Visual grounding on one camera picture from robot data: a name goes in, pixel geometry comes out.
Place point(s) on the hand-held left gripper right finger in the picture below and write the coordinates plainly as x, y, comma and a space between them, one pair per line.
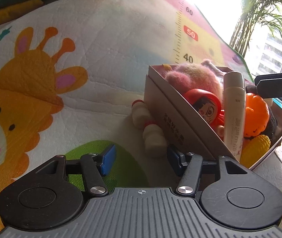
175, 160

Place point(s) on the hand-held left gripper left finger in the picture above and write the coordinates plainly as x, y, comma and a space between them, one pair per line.
108, 160

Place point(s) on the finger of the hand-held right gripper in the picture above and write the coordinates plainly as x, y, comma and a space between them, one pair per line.
277, 86

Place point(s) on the small white toy bottle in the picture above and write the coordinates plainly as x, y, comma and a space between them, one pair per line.
154, 140
141, 115

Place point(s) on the orange pumpkin toy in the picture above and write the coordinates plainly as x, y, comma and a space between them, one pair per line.
256, 111

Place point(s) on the black plush cat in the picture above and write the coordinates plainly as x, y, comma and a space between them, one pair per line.
271, 126

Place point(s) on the pink cardboard box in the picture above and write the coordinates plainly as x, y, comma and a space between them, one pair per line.
175, 119

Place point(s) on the white cosmetic tube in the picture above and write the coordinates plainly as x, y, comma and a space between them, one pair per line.
234, 109

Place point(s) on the red hooded doll figure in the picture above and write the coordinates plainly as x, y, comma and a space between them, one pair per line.
205, 106

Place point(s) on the yellow corn toy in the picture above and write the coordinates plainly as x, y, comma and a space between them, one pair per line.
257, 148

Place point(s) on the pink fluffy plush toy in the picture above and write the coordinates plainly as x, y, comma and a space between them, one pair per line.
193, 76

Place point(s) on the tall plant in white pot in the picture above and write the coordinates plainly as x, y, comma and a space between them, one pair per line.
257, 2

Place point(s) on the cartoon printed play mat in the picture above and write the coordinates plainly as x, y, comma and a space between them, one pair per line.
93, 54

